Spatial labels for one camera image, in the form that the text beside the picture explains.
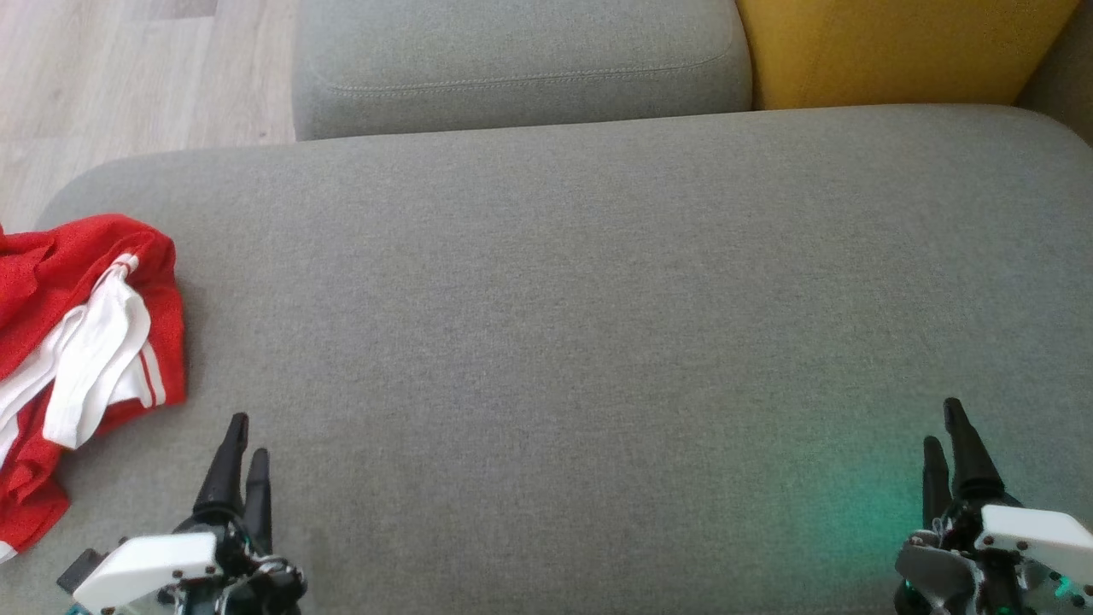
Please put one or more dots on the red white basketball jersey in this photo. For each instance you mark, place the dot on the red white basketball jersey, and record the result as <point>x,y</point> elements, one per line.
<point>51,273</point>

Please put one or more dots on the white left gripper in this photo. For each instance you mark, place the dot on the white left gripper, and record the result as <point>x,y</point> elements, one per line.
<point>149,564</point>

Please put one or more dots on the grey fabric sofa seat cushion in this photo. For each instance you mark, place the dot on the grey fabric sofa seat cushion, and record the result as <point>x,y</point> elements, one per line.
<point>546,342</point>

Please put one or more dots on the grey fabric sofa back cushion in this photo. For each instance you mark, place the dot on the grey fabric sofa back cushion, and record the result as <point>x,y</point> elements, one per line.
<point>521,51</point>

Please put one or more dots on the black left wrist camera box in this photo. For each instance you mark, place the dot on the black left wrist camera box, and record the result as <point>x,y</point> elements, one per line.
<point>81,571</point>

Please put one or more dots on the yellow sofa cushion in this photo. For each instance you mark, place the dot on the yellow sofa cushion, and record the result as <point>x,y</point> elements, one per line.
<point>897,47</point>

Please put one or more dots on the grey-brown sofa corner cushion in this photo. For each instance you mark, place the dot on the grey-brown sofa corner cushion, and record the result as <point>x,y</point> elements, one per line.
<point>1067,77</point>

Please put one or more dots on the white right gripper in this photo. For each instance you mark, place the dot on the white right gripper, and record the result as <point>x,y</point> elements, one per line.
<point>1025,534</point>

